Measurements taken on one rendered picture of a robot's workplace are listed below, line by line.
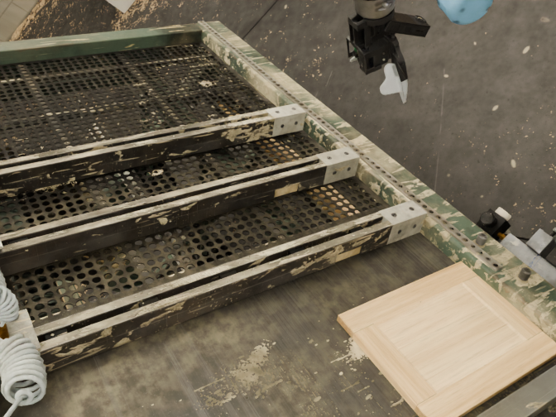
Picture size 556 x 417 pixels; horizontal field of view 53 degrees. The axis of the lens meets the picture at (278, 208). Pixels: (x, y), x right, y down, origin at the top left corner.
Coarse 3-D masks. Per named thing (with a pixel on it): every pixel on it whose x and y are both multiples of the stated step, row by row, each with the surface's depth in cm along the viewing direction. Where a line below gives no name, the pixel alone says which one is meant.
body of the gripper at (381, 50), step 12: (348, 24) 109; (360, 24) 106; (372, 24) 106; (384, 24) 108; (348, 36) 113; (360, 36) 110; (372, 36) 110; (384, 36) 111; (348, 48) 115; (360, 48) 110; (372, 48) 110; (384, 48) 110; (360, 60) 113; (372, 60) 112; (384, 60) 114
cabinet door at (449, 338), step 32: (416, 288) 135; (448, 288) 137; (480, 288) 138; (352, 320) 125; (384, 320) 126; (416, 320) 127; (448, 320) 129; (480, 320) 130; (512, 320) 131; (384, 352) 119; (416, 352) 120; (448, 352) 121; (480, 352) 122; (512, 352) 123; (544, 352) 124; (416, 384) 113; (448, 384) 115; (480, 384) 116; (512, 384) 119; (448, 416) 109
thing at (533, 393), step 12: (552, 372) 118; (528, 384) 114; (540, 384) 115; (552, 384) 115; (516, 396) 112; (528, 396) 112; (540, 396) 112; (552, 396) 113; (492, 408) 109; (504, 408) 109; (516, 408) 110; (528, 408) 110; (540, 408) 111
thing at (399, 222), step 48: (336, 240) 137; (384, 240) 147; (0, 288) 93; (192, 288) 121; (240, 288) 124; (0, 336) 98; (48, 336) 105; (96, 336) 108; (144, 336) 116; (0, 384) 101
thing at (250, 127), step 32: (192, 128) 169; (224, 128) 171; (256, 128) 179; (288, 128) 186; (32, 160) 147; (64, 160) 148; (96, 160) 153; (128, 160) 159; (160, 160) 165; (0, 192) 143
